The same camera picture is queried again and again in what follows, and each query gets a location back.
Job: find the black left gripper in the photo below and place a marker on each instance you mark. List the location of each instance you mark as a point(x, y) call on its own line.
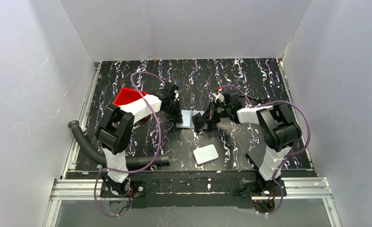
point(176, 109)

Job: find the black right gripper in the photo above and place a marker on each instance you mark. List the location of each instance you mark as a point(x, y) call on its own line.
point(207, 115)

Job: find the grey leather card holder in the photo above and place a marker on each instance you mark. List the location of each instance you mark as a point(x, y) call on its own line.
point(187, 122)

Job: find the red plastic bin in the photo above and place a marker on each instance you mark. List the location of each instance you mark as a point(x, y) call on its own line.
point(130, 101)

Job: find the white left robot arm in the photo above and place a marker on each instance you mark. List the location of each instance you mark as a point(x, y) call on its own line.
point(114, 132)

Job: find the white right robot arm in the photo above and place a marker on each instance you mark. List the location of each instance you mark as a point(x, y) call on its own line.
point(276, 121)

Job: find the silver metal tin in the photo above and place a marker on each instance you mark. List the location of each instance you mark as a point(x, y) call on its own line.
point(205, 154)

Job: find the black flat plate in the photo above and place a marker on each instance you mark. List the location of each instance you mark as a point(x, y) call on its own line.
point(256, 156)

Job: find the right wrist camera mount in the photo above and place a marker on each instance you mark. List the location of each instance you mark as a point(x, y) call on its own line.
point(218, 96)

